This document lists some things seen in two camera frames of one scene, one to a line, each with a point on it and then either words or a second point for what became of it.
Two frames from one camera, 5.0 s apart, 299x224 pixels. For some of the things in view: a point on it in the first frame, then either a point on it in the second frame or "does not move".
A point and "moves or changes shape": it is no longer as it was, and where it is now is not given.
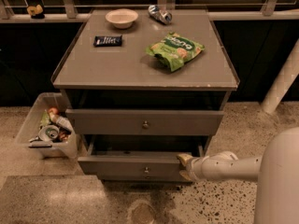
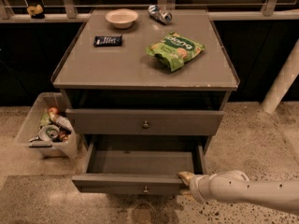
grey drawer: (135, 165) moves or changes shape
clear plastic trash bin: (46, 127) does not move
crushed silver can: (159, 15) does not move
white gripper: (197, 168) to (196, 188)
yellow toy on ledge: (34, 10) does not move
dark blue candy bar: (107, 40) does not move
